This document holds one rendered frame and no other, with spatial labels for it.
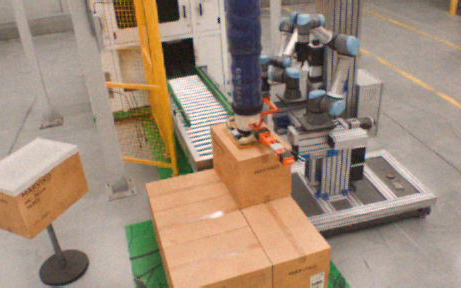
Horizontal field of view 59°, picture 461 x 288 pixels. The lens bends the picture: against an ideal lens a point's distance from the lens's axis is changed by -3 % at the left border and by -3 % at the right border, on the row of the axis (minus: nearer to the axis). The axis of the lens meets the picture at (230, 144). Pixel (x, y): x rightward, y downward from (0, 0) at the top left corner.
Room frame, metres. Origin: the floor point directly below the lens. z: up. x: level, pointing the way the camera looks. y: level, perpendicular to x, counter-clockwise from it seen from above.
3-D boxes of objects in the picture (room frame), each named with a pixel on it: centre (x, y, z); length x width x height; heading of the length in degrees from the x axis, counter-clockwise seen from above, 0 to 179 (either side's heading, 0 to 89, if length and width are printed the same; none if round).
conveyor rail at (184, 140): (4.14, 0.60, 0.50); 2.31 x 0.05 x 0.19; 16
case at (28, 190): (2.46, 1.41, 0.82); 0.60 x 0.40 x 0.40; 154
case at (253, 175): (2.74, -0.14, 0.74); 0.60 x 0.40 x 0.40; 20
